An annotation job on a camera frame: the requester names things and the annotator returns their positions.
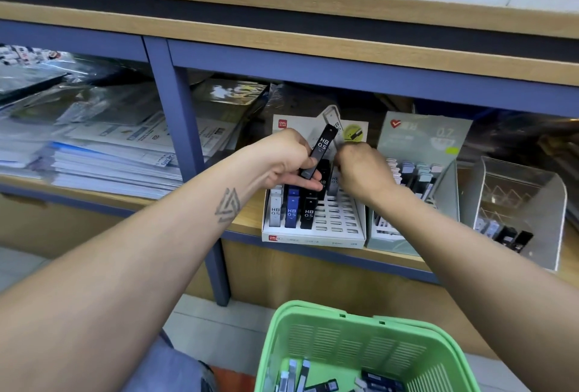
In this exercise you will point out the stack of wrapped paper packs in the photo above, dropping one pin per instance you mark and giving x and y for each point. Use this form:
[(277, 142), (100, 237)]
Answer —
[(108, 134)]

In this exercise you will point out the pile of lead cases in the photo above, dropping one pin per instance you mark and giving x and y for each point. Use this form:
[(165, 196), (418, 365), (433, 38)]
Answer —
[(375, 380)]

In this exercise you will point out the person's left hand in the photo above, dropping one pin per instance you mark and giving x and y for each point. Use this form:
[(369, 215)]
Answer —
[(276, 161)]

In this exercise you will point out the white display box red label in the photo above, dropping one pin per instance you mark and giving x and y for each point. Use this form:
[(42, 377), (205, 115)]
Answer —
[(339, 224)]

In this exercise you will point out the dark plastic-wrapped packs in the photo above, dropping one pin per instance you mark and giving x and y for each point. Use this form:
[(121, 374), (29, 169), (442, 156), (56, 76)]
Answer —
[(534, 134)]

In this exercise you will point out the green plastic basket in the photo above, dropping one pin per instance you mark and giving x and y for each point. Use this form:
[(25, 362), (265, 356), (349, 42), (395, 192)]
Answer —
[(362, 324)]

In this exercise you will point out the clear plastic display box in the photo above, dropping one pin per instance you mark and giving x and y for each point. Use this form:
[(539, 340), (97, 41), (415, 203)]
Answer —
[(534, 188)]

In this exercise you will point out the person's right forearm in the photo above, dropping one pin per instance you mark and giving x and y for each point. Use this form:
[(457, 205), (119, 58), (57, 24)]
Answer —
[(498, 306)]

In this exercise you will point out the person's left forearm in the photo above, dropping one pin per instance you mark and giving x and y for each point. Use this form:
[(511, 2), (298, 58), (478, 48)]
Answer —
[(99, 297)]

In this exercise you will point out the person's right hand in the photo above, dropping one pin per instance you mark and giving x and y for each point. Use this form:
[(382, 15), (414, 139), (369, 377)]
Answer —
[(366, 174)]

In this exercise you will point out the colourful printed mat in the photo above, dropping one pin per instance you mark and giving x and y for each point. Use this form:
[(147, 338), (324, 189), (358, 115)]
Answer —
[(235, 378)]

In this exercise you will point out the pale green display box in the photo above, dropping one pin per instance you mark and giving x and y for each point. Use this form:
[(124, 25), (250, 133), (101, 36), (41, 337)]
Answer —
[(434, 134)]

